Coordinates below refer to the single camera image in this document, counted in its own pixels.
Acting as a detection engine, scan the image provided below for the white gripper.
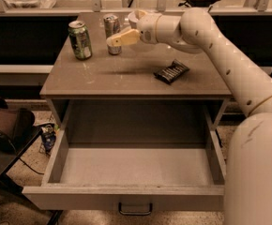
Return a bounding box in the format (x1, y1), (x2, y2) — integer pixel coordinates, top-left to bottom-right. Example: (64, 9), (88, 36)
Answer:
(106, 9), (161, 47)

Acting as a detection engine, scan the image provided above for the silver redbull can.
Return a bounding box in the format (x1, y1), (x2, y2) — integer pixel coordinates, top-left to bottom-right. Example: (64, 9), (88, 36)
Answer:
(103, 13), (121, 55)

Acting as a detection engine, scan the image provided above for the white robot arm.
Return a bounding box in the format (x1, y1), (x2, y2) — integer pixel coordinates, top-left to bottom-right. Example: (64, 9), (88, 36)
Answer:
(107, 7), (272, 225)

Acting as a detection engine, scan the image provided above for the green soda can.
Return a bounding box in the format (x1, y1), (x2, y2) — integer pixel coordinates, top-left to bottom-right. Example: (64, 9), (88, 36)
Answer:
(68, 21), (92, 60)

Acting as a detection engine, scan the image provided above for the grey drawer cabinet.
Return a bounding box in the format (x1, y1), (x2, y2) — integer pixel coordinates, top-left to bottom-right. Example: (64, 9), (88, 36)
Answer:
(41, 13), (231, 147)

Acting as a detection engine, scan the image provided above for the open grey top drawer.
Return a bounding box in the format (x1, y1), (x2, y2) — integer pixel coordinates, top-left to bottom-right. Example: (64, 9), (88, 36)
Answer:
(23, 126), (225, 213)

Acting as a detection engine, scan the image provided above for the black snack bar packet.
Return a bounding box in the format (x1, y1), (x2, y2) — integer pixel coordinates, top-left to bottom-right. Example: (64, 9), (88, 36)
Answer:
(154, 59), (189, 84)

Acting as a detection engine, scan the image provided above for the crumpled snack wrapper on floor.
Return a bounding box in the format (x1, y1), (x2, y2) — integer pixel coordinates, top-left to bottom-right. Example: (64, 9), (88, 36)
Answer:
(40, 123), (56, 154)

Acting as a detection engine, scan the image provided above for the dark brown bag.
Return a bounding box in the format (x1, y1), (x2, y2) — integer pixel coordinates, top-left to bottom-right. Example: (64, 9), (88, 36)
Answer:
(0, 97), (35, 153)

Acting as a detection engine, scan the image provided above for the black side table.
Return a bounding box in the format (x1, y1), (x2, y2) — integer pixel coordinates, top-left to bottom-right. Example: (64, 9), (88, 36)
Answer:
(0, 127), (61, 225)

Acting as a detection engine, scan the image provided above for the black cable on floor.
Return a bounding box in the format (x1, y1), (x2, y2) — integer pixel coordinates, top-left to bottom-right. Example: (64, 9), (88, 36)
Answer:
(18, 157), (46, 176)

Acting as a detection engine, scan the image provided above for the black drawer handle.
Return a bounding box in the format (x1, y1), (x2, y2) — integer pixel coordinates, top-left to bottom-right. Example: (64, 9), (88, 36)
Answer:
(118, 202), (153, 217)

